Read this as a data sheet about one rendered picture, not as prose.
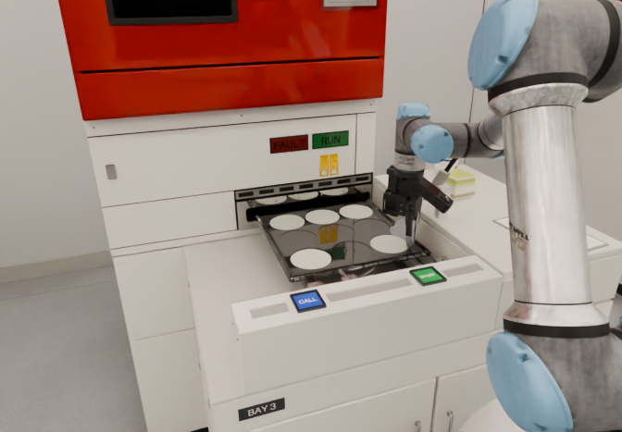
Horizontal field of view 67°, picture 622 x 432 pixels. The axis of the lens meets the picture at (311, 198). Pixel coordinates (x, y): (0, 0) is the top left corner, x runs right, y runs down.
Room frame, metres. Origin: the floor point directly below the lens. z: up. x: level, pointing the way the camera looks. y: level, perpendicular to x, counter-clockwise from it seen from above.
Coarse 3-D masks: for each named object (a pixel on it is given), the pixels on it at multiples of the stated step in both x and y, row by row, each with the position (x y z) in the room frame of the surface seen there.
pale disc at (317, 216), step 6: (318, 210) 1.29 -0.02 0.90; (324, 210) 1.29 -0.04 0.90; (306, 216) 1.25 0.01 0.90; (312, 216) 1.25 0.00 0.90; (318, 216) 1.25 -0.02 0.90; (324, 216) 1.25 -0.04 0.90; (330, 216) 1.25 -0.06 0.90; (336, 216) 1.25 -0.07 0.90; (312, 222) 1.21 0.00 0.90; (318, 222) 1.21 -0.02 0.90; (324, 222) 1.21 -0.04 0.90; (330, 222) 1.21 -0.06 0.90
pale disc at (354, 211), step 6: (354, 204) 1.33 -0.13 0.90; (342, 210) 1.29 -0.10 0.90; (348, 210) 1.29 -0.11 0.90; (354, 210) 1.29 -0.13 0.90; (360, 210) 1.29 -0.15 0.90; (366, 210) 1.29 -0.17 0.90; (348, 216) 1.24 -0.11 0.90; (354, 216) 1.24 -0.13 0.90; (360, 216) 1.24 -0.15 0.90; (366, 216) 1.24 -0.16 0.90
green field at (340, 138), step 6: (342, 132) 1.38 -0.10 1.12; (318, 138) 1.36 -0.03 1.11; (324, 138) 1.36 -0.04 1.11; (330, 138) 1.37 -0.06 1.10; (336, 138) 1.37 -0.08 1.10; (342, 138) 1.38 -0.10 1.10; (318, 144) 1.36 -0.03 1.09; (324, 144) 1.36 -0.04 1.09; (330, 144) 1.37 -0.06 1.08; (336, 144) 1.37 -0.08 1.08; (342, 144) 1.38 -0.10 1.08
